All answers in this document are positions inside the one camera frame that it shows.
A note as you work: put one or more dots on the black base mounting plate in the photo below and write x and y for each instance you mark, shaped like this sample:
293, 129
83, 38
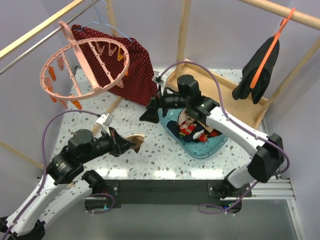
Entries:
162, 192

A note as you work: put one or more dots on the navy buckle sock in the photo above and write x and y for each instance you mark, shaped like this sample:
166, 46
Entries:
194, 135

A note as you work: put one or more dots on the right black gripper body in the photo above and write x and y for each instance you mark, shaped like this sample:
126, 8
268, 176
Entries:
167, 101

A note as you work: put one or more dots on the blue wire hanger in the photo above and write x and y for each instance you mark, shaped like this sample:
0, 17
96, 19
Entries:
101, 21

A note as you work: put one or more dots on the left wooden clothes rack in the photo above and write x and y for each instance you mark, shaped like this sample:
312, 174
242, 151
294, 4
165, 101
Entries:
31, 34

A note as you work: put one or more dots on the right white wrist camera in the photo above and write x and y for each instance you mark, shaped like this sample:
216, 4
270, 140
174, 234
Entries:
161, 84

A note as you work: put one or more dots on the red polka dot garment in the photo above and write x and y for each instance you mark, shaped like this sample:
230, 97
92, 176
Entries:
138, 82

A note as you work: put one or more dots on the red black argyle sock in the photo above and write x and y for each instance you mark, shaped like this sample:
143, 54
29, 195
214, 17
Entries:
207, 135

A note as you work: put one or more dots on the teal plastic basin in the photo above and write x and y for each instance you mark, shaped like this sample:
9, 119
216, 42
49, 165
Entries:
198, 150

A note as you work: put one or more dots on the black hanging garment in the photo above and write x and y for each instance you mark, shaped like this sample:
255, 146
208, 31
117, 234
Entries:
243, 90

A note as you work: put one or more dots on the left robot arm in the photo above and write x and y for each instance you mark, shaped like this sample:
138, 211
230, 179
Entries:
65, 183

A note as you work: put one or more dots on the wooden clothes rack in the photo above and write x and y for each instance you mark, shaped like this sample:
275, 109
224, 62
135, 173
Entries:
220, 88
31, 34

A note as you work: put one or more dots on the right wooden clothes rack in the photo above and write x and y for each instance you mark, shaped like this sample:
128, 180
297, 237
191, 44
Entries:
220, 88

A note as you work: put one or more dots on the tan cream striped sock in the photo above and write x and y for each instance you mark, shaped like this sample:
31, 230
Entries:
137, 139

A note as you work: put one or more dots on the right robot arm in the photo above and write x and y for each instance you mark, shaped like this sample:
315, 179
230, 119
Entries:
265, 151

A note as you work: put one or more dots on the orange plastic hanger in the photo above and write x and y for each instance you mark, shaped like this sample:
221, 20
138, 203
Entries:
267, 52

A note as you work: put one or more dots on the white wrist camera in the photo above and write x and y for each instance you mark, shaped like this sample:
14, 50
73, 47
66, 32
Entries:
104, 121
161, 84

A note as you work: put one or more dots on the navy green striped sock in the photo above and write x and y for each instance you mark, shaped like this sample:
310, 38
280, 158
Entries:
173, 127

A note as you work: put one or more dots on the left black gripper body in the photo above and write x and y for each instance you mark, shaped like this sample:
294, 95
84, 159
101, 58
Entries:
114, 140

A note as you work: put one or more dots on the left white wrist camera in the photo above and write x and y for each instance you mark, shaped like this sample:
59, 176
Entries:
104, 121

